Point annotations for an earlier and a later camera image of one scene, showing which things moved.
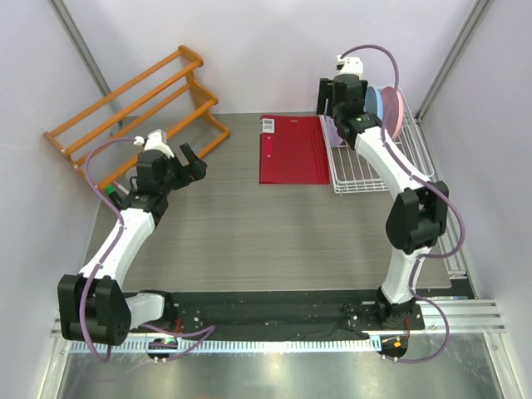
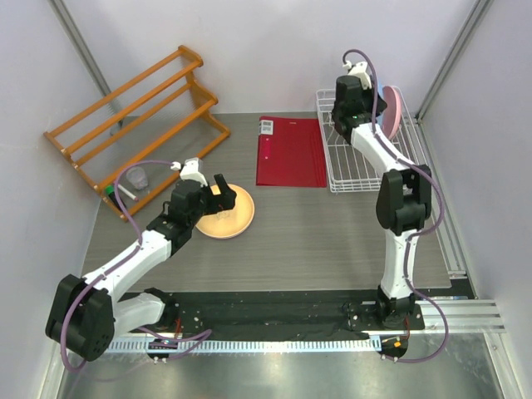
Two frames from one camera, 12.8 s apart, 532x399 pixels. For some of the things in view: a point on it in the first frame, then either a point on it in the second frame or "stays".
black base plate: [278, 314] stays
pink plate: [394, 119] stays
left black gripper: [193, 172] → [220, 202]
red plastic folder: [293, 150] stays
